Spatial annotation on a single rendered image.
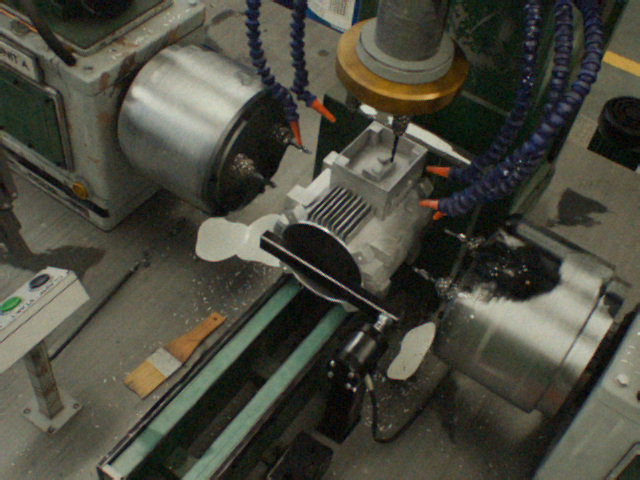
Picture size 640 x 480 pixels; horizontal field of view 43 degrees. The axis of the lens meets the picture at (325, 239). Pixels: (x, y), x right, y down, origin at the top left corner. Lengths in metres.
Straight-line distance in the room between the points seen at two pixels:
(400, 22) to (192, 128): 0.40
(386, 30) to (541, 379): 0.50
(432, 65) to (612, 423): 0.51
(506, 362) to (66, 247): 0.83
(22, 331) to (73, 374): 0.28
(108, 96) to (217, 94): 0.19
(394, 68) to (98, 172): 0.62
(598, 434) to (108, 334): 0.80
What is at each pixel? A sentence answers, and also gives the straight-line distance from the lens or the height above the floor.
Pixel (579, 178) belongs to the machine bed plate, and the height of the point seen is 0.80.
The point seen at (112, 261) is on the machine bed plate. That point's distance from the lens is 1.54.
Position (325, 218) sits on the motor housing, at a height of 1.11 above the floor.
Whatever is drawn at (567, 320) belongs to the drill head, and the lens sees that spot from 1.13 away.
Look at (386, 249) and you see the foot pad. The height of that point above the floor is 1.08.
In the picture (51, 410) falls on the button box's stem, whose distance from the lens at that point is 1.35.
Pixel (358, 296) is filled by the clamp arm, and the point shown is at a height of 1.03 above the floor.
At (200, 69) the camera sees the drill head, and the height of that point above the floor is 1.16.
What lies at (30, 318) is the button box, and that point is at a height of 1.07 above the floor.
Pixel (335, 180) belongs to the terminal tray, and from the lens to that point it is 1.25.
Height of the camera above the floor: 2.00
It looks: 49 degrees down
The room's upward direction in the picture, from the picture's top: 9 degrees clockwise
